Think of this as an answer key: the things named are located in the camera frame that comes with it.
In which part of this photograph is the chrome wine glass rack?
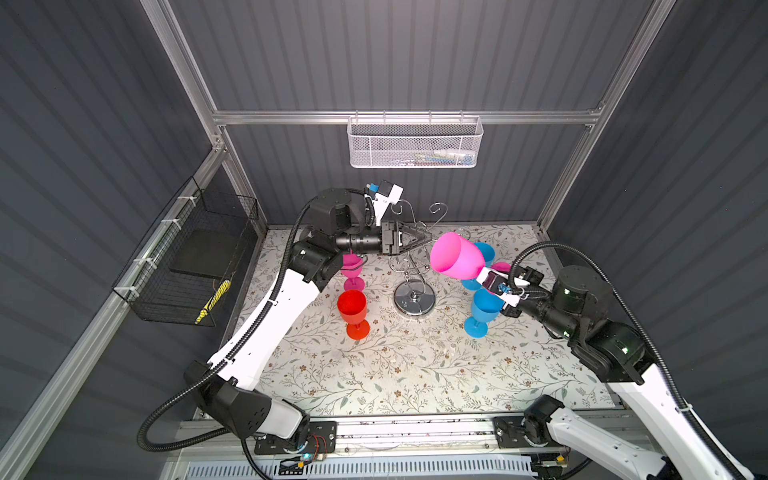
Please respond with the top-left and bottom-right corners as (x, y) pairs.
(388, 199), (448, 319)

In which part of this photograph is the yellow black item in basket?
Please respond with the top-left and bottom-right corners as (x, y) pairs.
(194, 277), (233, 325)

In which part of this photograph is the white wire mesh basket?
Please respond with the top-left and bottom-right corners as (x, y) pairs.
(346, 114), (484, 169)

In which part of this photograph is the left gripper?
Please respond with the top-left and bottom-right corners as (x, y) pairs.
(333, 222), (430, 259)

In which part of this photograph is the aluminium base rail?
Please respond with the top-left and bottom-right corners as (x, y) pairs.
(161, 410), (661, 480)

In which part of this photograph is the black pad in basket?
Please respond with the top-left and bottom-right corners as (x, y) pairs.
(170, 229), (244, 279)

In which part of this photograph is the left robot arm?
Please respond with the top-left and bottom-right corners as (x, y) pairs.
(136, 181), (432, 452)

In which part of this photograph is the red wine glass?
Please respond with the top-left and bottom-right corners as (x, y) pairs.
(337, 290), (370, 340)

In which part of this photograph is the black wire basket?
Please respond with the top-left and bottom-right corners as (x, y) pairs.
(113, 179), (259, 327)

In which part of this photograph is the pink wine glass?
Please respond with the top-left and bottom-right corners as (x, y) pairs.
(429, 232), (509, 283)
(341, 253), (367, 291)

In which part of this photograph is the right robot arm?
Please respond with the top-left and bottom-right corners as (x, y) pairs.
(478, 241), (756, 479)

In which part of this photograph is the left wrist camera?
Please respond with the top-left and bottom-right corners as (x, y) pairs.
(365, 180), (403, 226)

